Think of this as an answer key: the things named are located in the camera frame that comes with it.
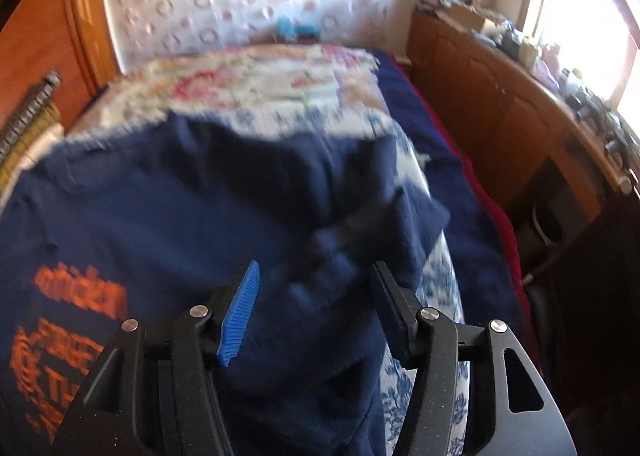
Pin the wooden sideboard cabinet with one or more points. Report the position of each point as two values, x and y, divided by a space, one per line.
525 146

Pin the blue toy object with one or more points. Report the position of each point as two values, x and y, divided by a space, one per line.
291 32

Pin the cardboard box on sideboard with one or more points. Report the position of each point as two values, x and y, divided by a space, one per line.
465 18

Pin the navy t-shirt orange print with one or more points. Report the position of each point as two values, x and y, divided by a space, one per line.
146 224

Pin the wooden wardrobe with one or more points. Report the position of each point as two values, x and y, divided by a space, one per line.
70 37

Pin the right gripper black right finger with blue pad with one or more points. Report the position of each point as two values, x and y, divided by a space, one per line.
408 326

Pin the floral quilt bedspread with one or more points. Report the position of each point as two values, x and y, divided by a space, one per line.
279 91

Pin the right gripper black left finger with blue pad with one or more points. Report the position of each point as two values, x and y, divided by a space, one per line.
222 321

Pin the navy blue blanket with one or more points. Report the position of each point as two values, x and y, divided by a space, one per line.
450 185

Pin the red blanket edge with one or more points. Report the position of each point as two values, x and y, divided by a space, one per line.
495 215

